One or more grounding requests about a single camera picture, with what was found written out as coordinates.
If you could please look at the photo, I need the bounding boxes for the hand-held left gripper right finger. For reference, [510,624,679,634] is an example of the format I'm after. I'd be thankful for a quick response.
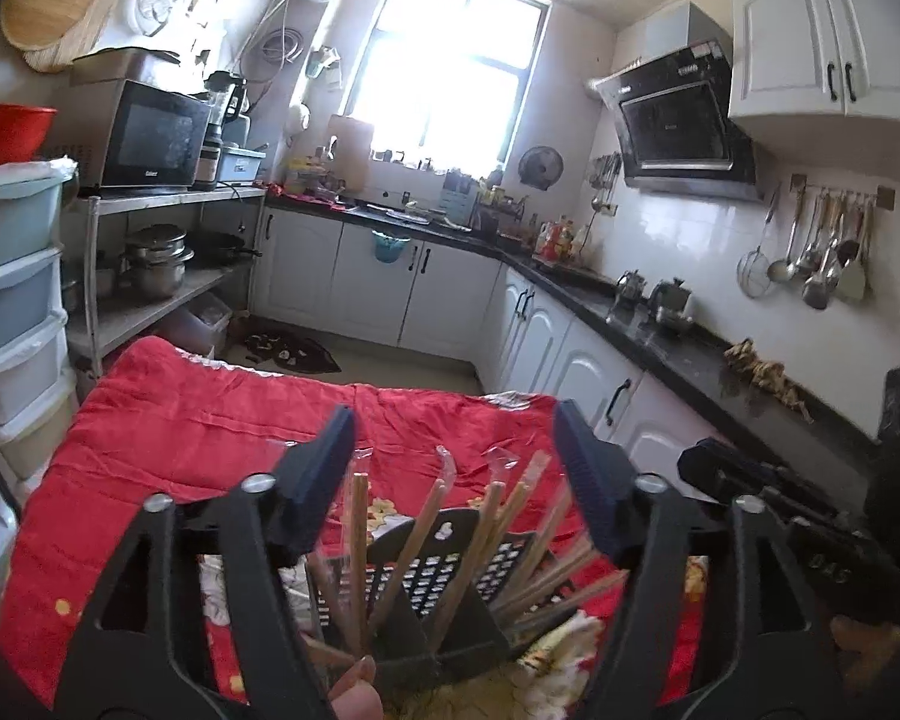
[553,399,852,720]

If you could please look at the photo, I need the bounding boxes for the bunch of wooden chopsticks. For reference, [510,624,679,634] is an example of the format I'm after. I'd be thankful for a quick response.
[304,446,631,668]

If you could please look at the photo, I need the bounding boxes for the light blue knife block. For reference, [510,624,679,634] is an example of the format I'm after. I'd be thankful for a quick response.
[441,169,482,226]

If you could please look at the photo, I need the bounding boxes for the small steel kettle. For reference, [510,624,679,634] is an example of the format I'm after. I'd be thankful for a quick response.
[613,268,650,308]

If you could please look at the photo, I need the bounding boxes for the black microwave oven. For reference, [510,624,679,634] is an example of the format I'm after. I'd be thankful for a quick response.
[49,79,215,192]

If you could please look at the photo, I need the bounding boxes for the white jug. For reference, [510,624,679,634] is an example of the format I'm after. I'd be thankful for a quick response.
[326,114,372,196]

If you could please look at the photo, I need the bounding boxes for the teal hanging bin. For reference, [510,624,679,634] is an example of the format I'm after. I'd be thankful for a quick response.
[371,229,412,265]

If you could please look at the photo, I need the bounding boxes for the red plastic basin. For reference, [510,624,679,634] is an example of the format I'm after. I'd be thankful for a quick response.
[0,103,59,170]

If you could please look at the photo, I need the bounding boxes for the black kitchen countertop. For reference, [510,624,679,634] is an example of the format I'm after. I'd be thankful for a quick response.
[266,191,893,458]

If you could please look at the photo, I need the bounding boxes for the small round fan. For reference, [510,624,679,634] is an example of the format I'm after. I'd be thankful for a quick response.
[517,146,565,192]

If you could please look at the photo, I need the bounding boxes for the green wall holder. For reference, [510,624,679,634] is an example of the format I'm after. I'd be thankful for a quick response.
[304,45,342,83]

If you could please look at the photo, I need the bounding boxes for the dark grey plastic utensil holder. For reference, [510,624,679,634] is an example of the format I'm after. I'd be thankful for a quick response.
[300,508,593,691]

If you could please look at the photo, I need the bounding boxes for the red floral blanket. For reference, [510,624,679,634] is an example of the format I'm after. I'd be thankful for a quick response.
[0,336,710,720]

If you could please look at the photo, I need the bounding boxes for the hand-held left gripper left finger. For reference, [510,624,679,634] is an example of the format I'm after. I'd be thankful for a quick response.
[52,405,357,720]

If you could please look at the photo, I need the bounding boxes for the white upper cabinet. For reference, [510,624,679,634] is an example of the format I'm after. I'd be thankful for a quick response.
[727,0,900,125]

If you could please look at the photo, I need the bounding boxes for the black wok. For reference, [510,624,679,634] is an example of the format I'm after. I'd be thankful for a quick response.
[184,231,263,265]

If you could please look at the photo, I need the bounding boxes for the metal rack shelf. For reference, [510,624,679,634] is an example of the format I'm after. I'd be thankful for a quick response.
[64,187,267,376]

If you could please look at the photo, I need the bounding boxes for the stacked steel pots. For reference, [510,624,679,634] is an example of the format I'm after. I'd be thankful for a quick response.
[124,225,196,297]

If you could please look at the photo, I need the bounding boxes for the kitchen window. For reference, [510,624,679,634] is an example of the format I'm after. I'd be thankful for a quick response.
[341,0,552,170]

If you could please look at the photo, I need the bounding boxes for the dark floor mat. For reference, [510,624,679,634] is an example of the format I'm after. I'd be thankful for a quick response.
[244,330,342,376]

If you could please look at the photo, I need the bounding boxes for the white kitchen base cabinets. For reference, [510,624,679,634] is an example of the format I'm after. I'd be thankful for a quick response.
[255,202,781,466]

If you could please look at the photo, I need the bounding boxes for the person's right hand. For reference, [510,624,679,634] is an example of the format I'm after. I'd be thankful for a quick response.
[829,611,900,698]

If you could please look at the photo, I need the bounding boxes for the clear plastic storage container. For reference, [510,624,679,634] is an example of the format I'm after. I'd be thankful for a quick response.
[150,292,233,357]

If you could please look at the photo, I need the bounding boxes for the black range hood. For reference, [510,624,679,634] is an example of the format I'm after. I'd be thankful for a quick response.
[589,1,766,202]

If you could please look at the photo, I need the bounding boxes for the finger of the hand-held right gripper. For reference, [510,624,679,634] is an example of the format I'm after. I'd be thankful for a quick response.
[679,437,786,505]

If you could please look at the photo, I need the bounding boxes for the hanging glass lid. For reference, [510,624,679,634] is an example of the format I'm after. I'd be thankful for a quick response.
[124,0,196,37]

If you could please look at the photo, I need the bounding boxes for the blender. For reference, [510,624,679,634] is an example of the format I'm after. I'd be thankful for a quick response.
[202,71,248,147]

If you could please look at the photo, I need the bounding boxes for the row of hanging steel utensils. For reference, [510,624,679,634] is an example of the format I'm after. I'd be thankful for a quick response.
[736,174,895,312]

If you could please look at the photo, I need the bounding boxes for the dark bottle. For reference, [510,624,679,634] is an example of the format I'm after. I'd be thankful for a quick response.
[195,142,222,192]

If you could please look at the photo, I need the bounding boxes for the coiled hose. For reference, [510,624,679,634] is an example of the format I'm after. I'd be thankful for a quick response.
[259,26,305,65]

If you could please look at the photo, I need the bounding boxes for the steel teapot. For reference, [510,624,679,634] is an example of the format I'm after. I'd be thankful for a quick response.
[649,277,697,335]

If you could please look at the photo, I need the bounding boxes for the person's left hand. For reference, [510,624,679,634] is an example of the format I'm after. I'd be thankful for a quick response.
[328,655,385,720]

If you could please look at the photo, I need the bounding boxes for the cardboard box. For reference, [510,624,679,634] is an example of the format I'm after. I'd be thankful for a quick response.
[70,49,185,87]

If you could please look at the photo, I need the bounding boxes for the group of condiment bottles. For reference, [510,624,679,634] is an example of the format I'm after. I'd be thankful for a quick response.
[532,214,593,260]

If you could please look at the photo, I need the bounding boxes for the grey plastic box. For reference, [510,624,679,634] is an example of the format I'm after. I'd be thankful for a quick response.
[217,146,267,185]

